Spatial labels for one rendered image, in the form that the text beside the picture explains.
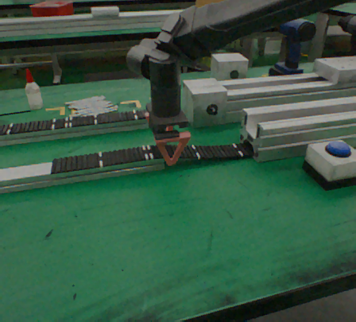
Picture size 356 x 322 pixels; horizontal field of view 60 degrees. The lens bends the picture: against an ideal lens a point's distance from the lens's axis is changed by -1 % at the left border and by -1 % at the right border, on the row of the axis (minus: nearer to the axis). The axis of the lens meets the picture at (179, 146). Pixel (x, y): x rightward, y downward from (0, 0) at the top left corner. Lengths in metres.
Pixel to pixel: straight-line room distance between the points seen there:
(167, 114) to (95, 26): 1.56
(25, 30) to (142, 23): 0.70
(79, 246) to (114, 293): 0.11
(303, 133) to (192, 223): 0.32
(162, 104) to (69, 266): 0.31
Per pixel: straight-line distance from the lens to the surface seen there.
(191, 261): 0.48
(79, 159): 0.65
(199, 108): 0.79
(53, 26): 2.09
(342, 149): 0.65
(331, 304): 1.20
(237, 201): 0.58
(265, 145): 0.67
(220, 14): 0.53
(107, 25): 2.10
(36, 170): 0.65
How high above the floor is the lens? 1.16
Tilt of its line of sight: 31 degrees down
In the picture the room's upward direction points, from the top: straight up
